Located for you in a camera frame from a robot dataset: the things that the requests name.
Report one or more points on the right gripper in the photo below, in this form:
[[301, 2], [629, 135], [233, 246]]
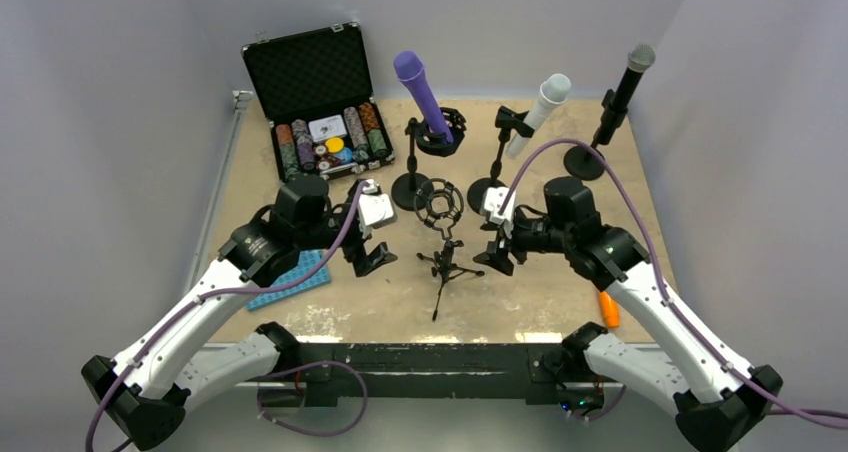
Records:
[[497, 254]]

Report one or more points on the black poker chip case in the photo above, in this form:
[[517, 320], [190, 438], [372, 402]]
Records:
[[312, 75]]

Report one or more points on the orange microphone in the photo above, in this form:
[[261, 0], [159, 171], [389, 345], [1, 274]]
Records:
[[609, 310]]

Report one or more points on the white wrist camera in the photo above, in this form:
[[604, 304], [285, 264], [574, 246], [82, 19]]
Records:
[[497, 206], [375, 209]]

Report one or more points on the black silver-head microphone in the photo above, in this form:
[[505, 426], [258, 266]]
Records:
[[639, 59]]

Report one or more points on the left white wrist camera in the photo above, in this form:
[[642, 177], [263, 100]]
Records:
[[375, 209]]

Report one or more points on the white card box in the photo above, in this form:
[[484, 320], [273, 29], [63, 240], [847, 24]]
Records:
[[329, 127]]

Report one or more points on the purple microphone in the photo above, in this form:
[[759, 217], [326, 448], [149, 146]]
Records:
[[410, 72]]

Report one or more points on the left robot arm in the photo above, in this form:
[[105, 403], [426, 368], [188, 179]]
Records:
[[149, 388]]

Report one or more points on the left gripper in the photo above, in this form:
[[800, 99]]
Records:
[[355, 251]]

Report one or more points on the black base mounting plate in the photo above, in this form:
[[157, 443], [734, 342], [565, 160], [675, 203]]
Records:
[[538, 374]]

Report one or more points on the white microphone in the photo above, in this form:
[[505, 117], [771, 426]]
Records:
[[553, 92]]

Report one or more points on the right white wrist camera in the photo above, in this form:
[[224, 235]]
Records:
[[497, 206]]

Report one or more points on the black clip round base stand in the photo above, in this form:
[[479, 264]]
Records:
[[507, 121]]

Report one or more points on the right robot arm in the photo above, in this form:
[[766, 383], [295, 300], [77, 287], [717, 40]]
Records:
[[713, 393]]

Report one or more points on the black tripod shock mount stand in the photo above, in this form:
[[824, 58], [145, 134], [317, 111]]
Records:
[[441, 207]]

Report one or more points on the yellow chip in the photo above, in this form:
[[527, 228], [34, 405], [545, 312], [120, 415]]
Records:
[[334, 145]]

